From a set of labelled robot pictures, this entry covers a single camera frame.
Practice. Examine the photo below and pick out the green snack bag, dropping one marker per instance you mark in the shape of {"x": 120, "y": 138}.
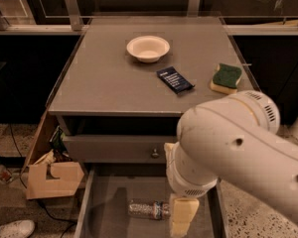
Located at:
{"x": 56, "y": 140}

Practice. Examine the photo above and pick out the round metal drawer knob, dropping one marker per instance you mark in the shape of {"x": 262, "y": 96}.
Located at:
{"x": 155, "y": 154}

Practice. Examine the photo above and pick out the brown cardboard box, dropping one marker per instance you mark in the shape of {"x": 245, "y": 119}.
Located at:
{"x": 45, "y": 180}

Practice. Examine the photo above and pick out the clear plastic water bottle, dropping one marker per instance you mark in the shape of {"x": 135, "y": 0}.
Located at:
{"x": 149, "y": 209}

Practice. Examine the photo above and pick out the yellow green sponge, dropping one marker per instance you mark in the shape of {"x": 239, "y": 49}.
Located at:
{"x": 226, "y": 79}

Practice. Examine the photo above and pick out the grey drawer cabinet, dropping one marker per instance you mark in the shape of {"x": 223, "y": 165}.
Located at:
{"x": 106, "y": 91}

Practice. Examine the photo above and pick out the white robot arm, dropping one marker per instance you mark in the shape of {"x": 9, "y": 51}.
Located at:
{"x": 234, "y": 138}

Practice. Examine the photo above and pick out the grey top drawer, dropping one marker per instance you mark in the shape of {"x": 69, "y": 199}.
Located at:
{"x": 120, "y": 149}

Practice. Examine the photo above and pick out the small bottle on floor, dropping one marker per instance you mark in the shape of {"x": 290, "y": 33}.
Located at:
{"x": 5, "y": 175}

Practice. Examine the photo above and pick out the white paper bowl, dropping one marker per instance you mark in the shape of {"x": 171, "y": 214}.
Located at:
{"x": 148, "y": 48}

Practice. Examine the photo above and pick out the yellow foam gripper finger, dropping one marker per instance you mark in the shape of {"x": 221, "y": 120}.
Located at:
{"x": 168, "y": 148}
{"x": 182, "y": 213}

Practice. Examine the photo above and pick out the open grey middle drawer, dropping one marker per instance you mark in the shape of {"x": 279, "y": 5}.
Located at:
{"x": 110, "y": 188}

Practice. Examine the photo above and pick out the white sneaker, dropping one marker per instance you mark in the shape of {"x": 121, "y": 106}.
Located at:
{"x": 17, "y": 229}

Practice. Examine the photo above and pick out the dark blue snack packet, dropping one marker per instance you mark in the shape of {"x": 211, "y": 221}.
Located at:
{"x": 175, "y": 81}

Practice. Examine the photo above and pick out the grey metal railing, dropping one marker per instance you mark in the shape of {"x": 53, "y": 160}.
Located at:
{"x": 241, "y": 17}

